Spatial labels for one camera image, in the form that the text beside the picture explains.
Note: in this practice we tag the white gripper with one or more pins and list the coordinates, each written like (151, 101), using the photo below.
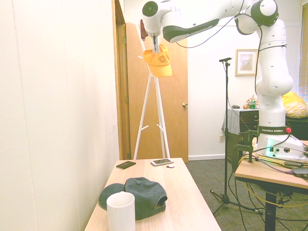
(154, 34)

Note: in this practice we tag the yellow smiley baseball cap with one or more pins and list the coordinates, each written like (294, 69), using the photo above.
(158, 65)

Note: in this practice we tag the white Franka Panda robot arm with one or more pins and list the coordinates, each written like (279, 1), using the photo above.
(272, 79)

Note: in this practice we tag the dark blue denim cap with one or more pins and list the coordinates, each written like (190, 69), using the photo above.
(144, 192)

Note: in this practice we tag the brass door knob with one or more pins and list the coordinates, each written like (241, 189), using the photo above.
(185, 104)

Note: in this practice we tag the white wooden coat rack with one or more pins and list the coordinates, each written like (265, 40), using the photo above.
(144, 113)

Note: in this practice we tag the brown wooden door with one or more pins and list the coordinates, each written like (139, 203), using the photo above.
(175, 115)

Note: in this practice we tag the small black bowl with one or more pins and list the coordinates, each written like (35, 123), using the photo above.
(235, 106)

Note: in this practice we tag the grey cloth on dresser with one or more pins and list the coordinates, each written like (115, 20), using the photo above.
(231, 120)

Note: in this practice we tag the orange fruit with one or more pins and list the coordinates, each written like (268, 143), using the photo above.
(245, 106)

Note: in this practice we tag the flower decoration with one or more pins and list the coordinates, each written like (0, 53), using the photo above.
(252, 98)

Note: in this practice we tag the white smartphone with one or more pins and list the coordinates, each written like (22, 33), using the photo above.
(161, 162)

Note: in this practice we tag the dark wooden dresser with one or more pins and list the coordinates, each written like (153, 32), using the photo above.
(249, 120)

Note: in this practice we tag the black tripod stand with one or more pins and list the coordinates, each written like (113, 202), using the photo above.
(226, 144)

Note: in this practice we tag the black card wallet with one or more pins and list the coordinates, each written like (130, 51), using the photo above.
(126, 165)

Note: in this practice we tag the black table clamp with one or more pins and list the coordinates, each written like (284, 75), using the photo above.
(245, 139)

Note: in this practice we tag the window blinds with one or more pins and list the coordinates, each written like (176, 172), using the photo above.
(304, 60)

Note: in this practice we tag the yellow bag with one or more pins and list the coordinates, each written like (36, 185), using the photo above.
(296, 106)

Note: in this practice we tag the red emergency stop button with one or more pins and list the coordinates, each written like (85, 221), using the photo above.
(288, 130)

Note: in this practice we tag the dark cabinet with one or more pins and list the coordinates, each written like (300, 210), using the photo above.
(297, 127)

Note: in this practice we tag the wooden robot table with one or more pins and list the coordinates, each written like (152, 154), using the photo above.
(262, 174)

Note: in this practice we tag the white cylindrical mug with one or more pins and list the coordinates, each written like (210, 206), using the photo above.
(121, 214)

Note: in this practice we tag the grey box device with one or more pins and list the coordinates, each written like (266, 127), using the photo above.
(301, 172)

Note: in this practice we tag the wooden door frame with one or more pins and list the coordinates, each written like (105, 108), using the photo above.
(121, 96)

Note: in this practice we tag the black camera on stand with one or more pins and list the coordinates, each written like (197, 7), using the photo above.
(225, 59)

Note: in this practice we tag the framed wall picture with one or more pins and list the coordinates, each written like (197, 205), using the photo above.
(246, 62)

